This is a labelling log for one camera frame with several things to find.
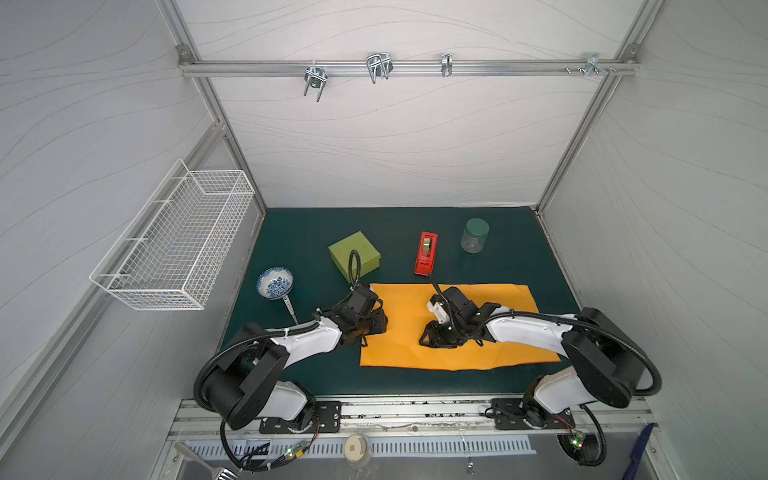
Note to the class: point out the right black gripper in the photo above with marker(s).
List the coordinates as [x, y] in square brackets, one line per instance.
[442, 330]

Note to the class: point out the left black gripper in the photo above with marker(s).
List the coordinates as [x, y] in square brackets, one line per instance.
[379, 322]

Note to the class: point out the green gift box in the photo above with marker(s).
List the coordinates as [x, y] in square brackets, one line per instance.
[355, 254]

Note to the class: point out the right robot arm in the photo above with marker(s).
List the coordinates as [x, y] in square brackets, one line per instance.
[606, 366]

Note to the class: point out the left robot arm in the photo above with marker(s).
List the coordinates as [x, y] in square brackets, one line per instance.
[242, 383]

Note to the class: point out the red tape dispenser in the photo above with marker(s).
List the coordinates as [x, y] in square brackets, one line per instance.
[426, 254]

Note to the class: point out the green table mat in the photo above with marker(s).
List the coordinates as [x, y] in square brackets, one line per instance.
[516, 251]

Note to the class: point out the glass jar green lid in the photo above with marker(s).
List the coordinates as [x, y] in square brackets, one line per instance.
[475, 234]

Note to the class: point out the blue white ceramic spoon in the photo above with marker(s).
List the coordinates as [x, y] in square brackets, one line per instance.
[276, 283]

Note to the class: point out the round white puck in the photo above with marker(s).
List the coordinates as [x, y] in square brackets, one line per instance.
[356, 450]

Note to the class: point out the metal U-bolt clamp left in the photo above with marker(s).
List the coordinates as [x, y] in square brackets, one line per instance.
[316, 79]

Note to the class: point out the metal u-bolt clamp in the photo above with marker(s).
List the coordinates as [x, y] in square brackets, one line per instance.
[316, 79]
[379, 65]

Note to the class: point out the metal U-bolt clamp middle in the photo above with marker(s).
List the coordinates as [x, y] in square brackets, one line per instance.
[379, 65]

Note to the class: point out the small metal hook clamp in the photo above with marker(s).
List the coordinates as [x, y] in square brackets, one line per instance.
[446, 65]

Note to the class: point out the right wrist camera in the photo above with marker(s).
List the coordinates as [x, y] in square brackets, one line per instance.
[437, 309]

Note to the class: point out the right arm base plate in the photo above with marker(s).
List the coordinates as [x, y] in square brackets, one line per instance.
[510, 414]

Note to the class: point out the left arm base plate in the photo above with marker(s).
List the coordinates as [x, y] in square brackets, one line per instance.
[316, 416]

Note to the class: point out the white slotted cable duct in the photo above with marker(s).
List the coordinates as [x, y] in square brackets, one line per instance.
[383, 447]

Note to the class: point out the white wire basket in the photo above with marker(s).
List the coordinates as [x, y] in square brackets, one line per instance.
[169, 256]

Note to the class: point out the blue handled tool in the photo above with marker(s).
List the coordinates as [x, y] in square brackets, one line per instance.
[637, 452]

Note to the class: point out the metal bracket clamp right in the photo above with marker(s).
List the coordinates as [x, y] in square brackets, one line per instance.
[591, 67]

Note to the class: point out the aluminium crossbar rail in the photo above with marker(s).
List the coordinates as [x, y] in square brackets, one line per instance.
[401, 68]

